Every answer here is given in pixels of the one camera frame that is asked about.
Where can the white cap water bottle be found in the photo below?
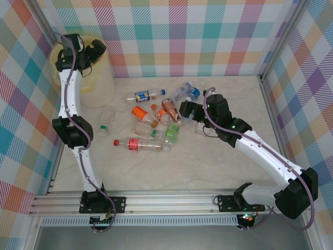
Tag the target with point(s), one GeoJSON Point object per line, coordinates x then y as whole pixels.
{"type": "Point", "coordinates": [187, 99]}

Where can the blue label water bottle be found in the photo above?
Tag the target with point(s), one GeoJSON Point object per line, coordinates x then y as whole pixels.
{"type": "Point", "coordinates": [193, 93]}

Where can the brown label plastic bottle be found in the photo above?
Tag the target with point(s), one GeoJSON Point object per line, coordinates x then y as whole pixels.
{"type": "Point", "coordinates": [169, 106]}

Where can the green label plastic bottle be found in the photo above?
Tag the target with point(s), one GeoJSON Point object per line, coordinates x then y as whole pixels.
{"type": "Point", "coordinates": [171, 133]}

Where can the small orange cap bottle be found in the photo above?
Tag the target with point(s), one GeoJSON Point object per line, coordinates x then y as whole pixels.
{"type": "Point", "coordinates": [160, 114]}

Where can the orange label clear bottle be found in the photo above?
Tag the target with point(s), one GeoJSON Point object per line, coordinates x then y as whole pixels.
{"type": "Point", "coordinates": [139, 112]}

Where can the crushed clear plastic bottle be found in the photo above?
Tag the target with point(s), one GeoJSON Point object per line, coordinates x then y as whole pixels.
{"type": "Point", "coordinates": [107, 117]}

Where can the red label cola bottle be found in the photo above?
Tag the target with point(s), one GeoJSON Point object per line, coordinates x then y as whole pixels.
{"type": "Point", "coordinates": [133, 144]}

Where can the small clear bottle green cap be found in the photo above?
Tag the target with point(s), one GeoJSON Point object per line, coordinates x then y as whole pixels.
{"type": "Point", "coordinates": [103, 131]}

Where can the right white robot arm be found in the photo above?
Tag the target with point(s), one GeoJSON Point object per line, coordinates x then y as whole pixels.
{"type": "Point", "coordinates": [262, 160]}

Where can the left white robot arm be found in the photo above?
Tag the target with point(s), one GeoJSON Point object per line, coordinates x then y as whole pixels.
{"type": "Point", "coordinates": [75, 99]}

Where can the yellow bin liner bag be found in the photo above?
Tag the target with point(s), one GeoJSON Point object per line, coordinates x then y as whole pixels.
{"type": "Point", "coordinates": [87, 86]}

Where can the cream plastic bin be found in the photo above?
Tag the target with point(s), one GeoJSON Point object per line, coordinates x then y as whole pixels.
{"type": "Point", "coordinates": [100, 88]}

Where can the clear bottle pale blue cap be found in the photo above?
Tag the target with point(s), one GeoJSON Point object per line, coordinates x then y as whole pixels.
{"type": "Point", "coordinates": [182, 90]}

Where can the Pepsi label plastic bottle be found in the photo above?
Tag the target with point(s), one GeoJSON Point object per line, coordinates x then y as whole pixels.
{"type": "Point", "coordinates": [141, 96]}

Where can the right control circuit board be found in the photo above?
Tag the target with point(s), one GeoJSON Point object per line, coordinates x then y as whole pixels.
{"type": "Point", "coordinates": [247, 219]}

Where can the control circuit board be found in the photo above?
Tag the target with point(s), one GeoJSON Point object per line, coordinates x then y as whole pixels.
{"type": "Point", "coordinates": [100, 221]}
{"type": "Point", "coordinates": [247, 219]}

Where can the grey metal base panel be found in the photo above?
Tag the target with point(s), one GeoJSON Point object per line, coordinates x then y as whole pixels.
{"type": "Point", "coordinates": [169, 239]}

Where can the left control circuit board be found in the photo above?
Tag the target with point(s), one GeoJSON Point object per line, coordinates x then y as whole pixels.
{"type": "Point", "coordinates": [100, 221]}

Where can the aluminium frame post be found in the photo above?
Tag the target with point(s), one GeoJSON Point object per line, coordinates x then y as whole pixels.
{"type": "Point", "coordinates": [43, 18]}
{"type": "Point", "coordinates": [282, 39]}

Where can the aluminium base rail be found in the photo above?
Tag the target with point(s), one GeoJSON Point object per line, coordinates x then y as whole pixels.
{"type": "Point", "coordinates": [169, 203]}

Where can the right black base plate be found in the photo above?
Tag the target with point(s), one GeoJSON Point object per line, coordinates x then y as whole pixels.
{"type": "Point", "coordinates": [226, 203]}

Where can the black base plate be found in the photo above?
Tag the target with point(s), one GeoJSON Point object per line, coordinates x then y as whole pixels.
{"type": "Point", "coordinates": [226, 203]}
{"type": "Point", "coordinates": [119, 203]}

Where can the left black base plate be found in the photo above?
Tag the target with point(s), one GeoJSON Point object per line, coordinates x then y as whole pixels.
{"type": "Point", "coordinates": [119, 203]}

